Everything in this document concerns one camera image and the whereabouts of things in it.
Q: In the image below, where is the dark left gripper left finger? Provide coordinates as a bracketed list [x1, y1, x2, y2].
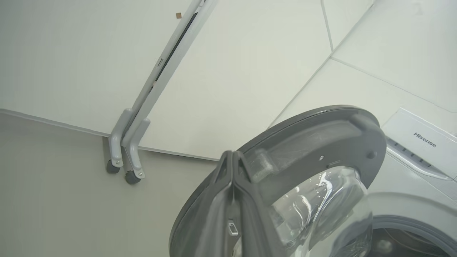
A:
[195, 151, 236, 257]

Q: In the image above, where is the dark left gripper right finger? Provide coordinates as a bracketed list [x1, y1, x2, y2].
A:
[232, 151, 286, 257]

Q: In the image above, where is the black washer door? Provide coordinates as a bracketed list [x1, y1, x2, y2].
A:
[169, 105, 387, 257]

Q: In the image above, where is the white front-load washing machine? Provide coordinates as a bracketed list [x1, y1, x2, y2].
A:
[364, 107, 457, 257]

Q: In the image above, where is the grey partition leg with caster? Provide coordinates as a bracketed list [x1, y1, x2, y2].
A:
[121, 0, 219, 185]
[106, 0, 200, 174]

